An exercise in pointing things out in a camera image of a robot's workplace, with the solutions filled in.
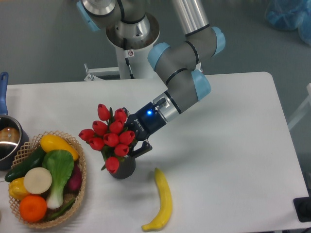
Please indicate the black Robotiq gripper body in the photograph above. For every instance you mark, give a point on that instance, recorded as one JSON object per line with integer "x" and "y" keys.
{"x": 145, "y": 122}

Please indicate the red tulip bouquet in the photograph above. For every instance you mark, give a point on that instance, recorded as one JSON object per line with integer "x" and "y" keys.
{"x": 110, "y": 137}

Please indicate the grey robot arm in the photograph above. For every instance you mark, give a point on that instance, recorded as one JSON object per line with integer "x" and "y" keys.
{"x": 178, "y": 67}

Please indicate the dark grey ribbed vase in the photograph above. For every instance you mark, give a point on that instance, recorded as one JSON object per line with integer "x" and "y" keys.
{"x": 126, "y": 168}

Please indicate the yellow banana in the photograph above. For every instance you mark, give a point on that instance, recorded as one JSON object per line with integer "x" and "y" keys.
{"x": 166, "y": 204}

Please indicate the purple sweet potato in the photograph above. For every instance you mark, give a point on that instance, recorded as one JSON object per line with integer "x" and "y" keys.
{"x": 75, "y": 181}

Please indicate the yellow squash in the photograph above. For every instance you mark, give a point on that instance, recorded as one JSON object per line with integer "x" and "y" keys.
{"x": 51, "y": 142}

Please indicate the green bok choy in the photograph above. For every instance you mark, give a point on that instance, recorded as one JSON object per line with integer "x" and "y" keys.
{"x": 60, "y": 164}

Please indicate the green chili pepper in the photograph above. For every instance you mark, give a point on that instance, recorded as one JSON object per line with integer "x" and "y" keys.
{"x": 61, "y": 211}

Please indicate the green cucumber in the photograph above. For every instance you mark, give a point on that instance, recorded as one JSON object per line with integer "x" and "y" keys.
{"x": 34, "y": 160}

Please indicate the woven wicker basket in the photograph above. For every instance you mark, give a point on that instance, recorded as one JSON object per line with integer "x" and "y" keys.
{"x": 23, "y": 153}

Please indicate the white round radish slice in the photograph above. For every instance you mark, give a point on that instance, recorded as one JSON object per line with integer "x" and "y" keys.
{"x": 37, "y": 180}

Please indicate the blue saucepan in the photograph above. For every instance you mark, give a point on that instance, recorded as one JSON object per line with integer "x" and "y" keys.
{"x": 12, "y": 135}

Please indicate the orange fruit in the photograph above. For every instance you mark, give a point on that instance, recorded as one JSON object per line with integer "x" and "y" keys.
{"x": 32, "y": 208}

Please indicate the yellow bell pepper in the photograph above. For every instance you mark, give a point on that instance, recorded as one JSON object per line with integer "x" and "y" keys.
{"x": 17, "y": 189}

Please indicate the black device at edge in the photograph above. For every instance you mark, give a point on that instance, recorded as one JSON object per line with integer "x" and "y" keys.
{"x": 303, "y": 208}

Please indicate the blue plastic bag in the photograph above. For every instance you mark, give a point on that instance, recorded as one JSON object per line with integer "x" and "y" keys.
{"x": 291, "y": 15}

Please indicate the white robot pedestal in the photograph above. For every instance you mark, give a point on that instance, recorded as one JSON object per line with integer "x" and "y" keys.
{"x": 132, "y": 43}

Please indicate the white frame at right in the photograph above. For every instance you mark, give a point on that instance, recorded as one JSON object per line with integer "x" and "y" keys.
{"x": 301, "y": 110}

